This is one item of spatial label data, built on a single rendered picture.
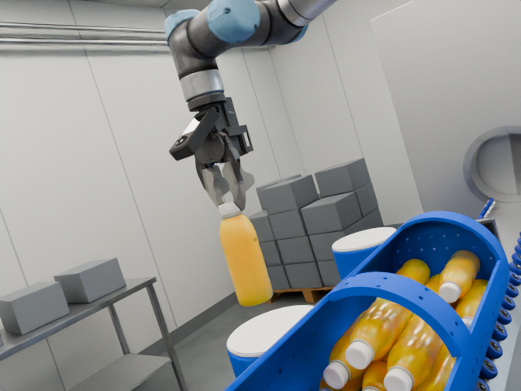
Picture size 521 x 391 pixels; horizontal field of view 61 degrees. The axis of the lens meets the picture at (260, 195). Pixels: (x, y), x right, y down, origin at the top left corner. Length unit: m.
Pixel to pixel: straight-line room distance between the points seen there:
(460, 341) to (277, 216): 3.67
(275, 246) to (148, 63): 2.32
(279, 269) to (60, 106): 2.54
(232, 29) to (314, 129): 5.61
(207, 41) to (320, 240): 3.51
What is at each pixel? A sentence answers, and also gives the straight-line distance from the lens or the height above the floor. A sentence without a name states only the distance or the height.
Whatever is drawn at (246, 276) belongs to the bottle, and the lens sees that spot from 0.81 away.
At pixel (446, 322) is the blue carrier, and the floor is 1.16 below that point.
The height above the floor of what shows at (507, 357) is 0.92.
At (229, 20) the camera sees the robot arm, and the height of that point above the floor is 1.70.
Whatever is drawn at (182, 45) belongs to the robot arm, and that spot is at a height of 1.71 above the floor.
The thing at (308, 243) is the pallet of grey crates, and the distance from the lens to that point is 4.25.
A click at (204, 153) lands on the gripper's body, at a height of 1.52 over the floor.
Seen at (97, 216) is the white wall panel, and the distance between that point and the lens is 4.19.
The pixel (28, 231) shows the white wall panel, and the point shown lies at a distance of 3.93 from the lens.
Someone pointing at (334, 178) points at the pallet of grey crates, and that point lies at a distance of 4.38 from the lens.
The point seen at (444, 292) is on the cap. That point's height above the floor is 1.10.
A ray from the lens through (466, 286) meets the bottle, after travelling 1.05.
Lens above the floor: 1.48
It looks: 4 degrees down
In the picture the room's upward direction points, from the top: 17 degrees counter-clockwise
